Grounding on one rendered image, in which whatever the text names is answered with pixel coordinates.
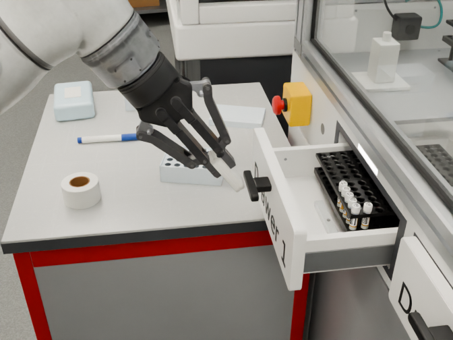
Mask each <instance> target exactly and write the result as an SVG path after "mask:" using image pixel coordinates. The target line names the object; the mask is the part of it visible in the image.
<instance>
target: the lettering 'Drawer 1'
mask: <svg viewBox="0 0 453 340"><path fill-rule="evenodd" d="M255 166H256V168H257V171H258V167H257V165H256V162H255ZM262 196H263V197H264V194H263V192H262ZM262 203H264V201H263V200H262ZM267 211H268V220H269V218H270V210H268V203H267V208H266V214H267ZM272 218H273V221H274V217H273V215H271V228H272V225H273V228H274V229H275V224H273V222H272ZM272 232H273V229H272ZM277 232H278V230H277V226H276V234H277ZM278 234H279V232H278ZM273 235H274V232H273ZM275 241H276V236H275ZM282 242H283V244H284V251H285V243H284V240H282ZM284 251H283V258H282V257H281V258H282V262H283V265H284V268H285V264H284Z"/></svg>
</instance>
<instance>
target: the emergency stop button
mask: <svg viewBox="0 0 453 340"><path fill-rule="evenodd" d="M272 110H273V113H274V114H275V115H280V114H281V111H282V110H284V101H283V100H281V99H280V97H279V96H275V97H274V98H273V99H272Z"/></svg>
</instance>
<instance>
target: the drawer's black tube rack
mask: <svg viewBox="0 0 453 340"><path fill-rule="evenodd" d="M327 154H328V157H330V159H331V161H332V162H333V164H334V166H335V167H336V170H337V171H338V173H339V174H340V176H341V178H342V180H341V181H345V182H347V183H348V185H347V187H349V188H350V189H351V190H350V192H352V193H353V194H354V197H353V198H356V199H357V203H358V204H360V205H361V209H360V210H361V212H362V213H363V218H367V217H370V220H369V226H368V229H362V228H361V221H362V218H359V219H358V221H357V228H356V230H350V229H349V224H347V223H346V218H344V217H343V212H340V211H339V210H340V207H338V206H337V202H338V196H337V195H336V192H335V191H334V188H333V187H332V185H331V183H330V182H329V180H328V178H327V176H326V174H325V173H324V170H323V169H322V168H321V167H314V173H315V176H316V177H317V179H318V181H319V183H320V185H321V187H322V189H323V191H324V193H325V195H326V197H327V199H328V201H329V203H330V205H331V207H332V209H333V210H334V212H335V214H336V216H337V218H338V220H339V222H340V224H341V226H342V228H343V229H344V232H348V231H362V230H370V229H384V228H392V227H398V226H399V222H400V219H399V218H398V217H397V215H396V213H395V212H394V211H393V209H392V207H391V206H390V205H389V203H388V201H387V200H386V199H385V197H384V196H383V194H382V193H381V192H380V190H379V188H378V187H377V186H376V184H375V182H374V181H373V180H372V178H371V176H370V175H369V174H368V172H367V171H366V169H365V168H364V166H363V165H362V163H361V162H360V160H359V159H358V157H357V155H356V154H355V153H354V151H353V150H347V151H337V152H327ZM342 154H343V155H342ZM331 155H333V156H331ZM354 158H356V159H354ZM345 159H348V160H345ZM335 160H337V161H335ZM347 163H350V164H347ZM336 164H339V165H336ZM365 202H370V203H372V204H373V208H372V211H371V213H370V214H366V213H364V212H363V206H364V203H365Z"/></svg>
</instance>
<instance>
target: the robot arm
mask: <svg viewBox="0 0 453 340"><path fill-rule="evenodd" d="M159 50H160V43H159V40H158V39H157V38H156V37H155V36H154V35H153V33H152V32H151V31H150V29H149V27H148V26H147V25H146V24H145V23H144V21H143V20H142V19H141V17H140V15H139V14H138V13H137V12H135V10H134V9H133V7H132V6H131V5H130V3H129V1H128V0H0V115H1V114H3V113H4V112H6V111H7V110H8V109H10V108H11V107H12V106H14V105H15V104H16V103H17V102H18V101H20V100H21V99H22V98H24V97H25V96H26V95H27V94H28V93H29V92H30V91H31V90H32V89H33V88H34V87H35V86H36V85H37V84H38V83H39V81H40V80H41V79H42V78H43V77H44V76H45V75H46V74H47V73H48V72H49V71H50V70H51V69H53V68H54V67H55V66H56V65H57V64H59V63H61V62H62V61H64V60H66V59H67V58H69V57H71V56H72V55H74V54H77V55H78V56H79V57H80V58H81V59H82V61H83V62H84V63H85V64H86V65H87V66H88V67H89V68H90V69H91V70H92V71H93V72H94V73H95V74H96V75H97V76H98V77H99V78H100V79H101V80H102V81H103V82H104V84H105V85H106V86H108V87H109V88H118V91H119V92H120V93H121V94H122V95H123V96H124V97H125V98H126V99H127V100H128V101H129V102H130V104H131V105H132V106H133V107H134V108H135V109H136V110H137V112H138V115H139V118H140V119H141V121H140V124H139V125H138V126H137V127H136V138H137V139H138V140H140V141H143V142H147V143H151V144H153V145H154V146H155V147H157V148H159V149H161V150H162V151H163V152H165V153H167V154H168V155H169V156H171V157H173V158H174V159H176V160H177V161H179V162H180V163H182V164H183V165H185V166H186V167H188V168H190V169H195V167H196V166H198V165H203V166H205V167H206V168H207V170H209V172H211V174H212V175H213V176H214V177H215V178H219V177H220V176H223V177H224V179H225V180H226V181H227V182H228V183H229V184H230V186H231V187H232V188H233V189H234V190H235V191H236V192H239V191H240V190H242V189H243V188H245V186H244V183H243V179H242V177H241V176H240V175H239V173H238V172H237V171H236V170H235V168H234V167H235V166H236V164H235V160H234V157H233V156H232V155H231V154H230V152H229V151H228V150H227V149H226V146H227V145H229V144H230V143H231V137H230V135H229V131H228V130H227V127H226V125H225V123H224V121H223V119H222V116H221V114H220V111H219V110H218V107H217V106H216V103H215V101H214V99H213V96H212V85H211V82H210V79H209V78H208V77H204V78H202V80H200V81H190V79H189V78H186V77H184V76H182V75H181V74H180V73H179V72H178V71H177V70H176V69H175V68H174V67H173V65H172V64H171V63H170V61H169V60H168V59H167V58H166V57H165V56H164V54H163V53H162V52H161V51H159ZM192 91H195V92H196V93H197V95H198V96H199V97H203V98H204V102H205V105H206V107H207V110H208V112H209V114H210V116H211V118H212V120H213V122H214V125H215V126H216V129H217V131H218V133H219V135H220V136H219V137H217V136H216V135H215V134H214V132H213V131H212V130H211V129H210V128H209V127H208V126H207V125H206V123H205V122H204V121H203V120H202V118H201V117H200V116H199V115H198V114H197V113H196V112H195V110H194V108H193V97H192ZM182 119H184V120H186V122H187V123H188V124H190V125H191V126H192V127H193V128H194V130H195V131H196V132H197V133H198V134H199V135H200V136H201V137H202V138H203V140H204V141H205V142H206V143H207V144H208V146H209V147H210V148H211V149H212V150H210V151H209V152H208V153H207V150H206V149H204V148H203V147H202V145H201V144H200V143H199V142H198V141H197V140H196V139H195V138H194V137H193V135H192V134H191V133H190V132H189V131H188V129H187V128H186V127H185V126H184V125H183V124H182V123H181V121H180V120H182ZM150 123H151V124H154V125H159V126H162V127H166V128H168V129H169V130H170V131H171V132H172V133H173V134H174V135H176V137H178V139H180V141H181V142H182V143H183V144H184V145H185V146H186V147H187V149H188V150H189V151H190V152H189V151H188V150H186V149H184V148H183V147H182V146H180V145H178V144H177V143H176V142H174V141H173V140H171V139H170V138H168V137H167V136H165V135H164V134H162V133H161V132H159V131H158V130H155V129H154V128H153V126H152V125H151V124H150Z"/></svg>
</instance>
